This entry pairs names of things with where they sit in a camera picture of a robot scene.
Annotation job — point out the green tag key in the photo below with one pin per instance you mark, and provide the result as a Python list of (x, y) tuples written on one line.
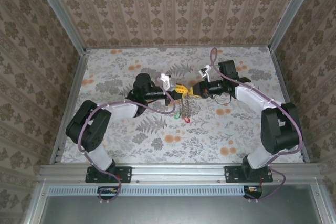
[(177, 116)]

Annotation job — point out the red tag key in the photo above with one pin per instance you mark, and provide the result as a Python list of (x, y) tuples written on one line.
[(187, 119)]

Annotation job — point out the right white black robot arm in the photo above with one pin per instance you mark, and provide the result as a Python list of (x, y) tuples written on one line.
[(249, 100)]

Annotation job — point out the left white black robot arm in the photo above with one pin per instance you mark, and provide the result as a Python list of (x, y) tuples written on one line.
[(99, 155)]

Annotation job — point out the floral patterned table cover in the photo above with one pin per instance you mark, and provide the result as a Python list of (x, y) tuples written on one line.
[(157, 142)]

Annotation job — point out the black connector box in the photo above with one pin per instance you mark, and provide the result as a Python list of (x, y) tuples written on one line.
[(252, 190), (105, 190)]

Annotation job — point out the grey metal panel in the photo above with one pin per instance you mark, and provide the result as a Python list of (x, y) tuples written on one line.
[(170, 211)]

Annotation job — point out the aluminium rear frame rail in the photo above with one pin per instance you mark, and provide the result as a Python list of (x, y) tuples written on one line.
[(178, 48)]

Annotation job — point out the aluminium side frame rail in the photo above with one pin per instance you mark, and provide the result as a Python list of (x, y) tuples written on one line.
[(78, 77), (280, 77)]

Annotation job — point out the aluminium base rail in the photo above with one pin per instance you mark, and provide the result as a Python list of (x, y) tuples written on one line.
[(178, 174)]

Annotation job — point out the aluminium upright frame post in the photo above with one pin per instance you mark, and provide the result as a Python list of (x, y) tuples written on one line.
[(63, 14), (291, 11)]

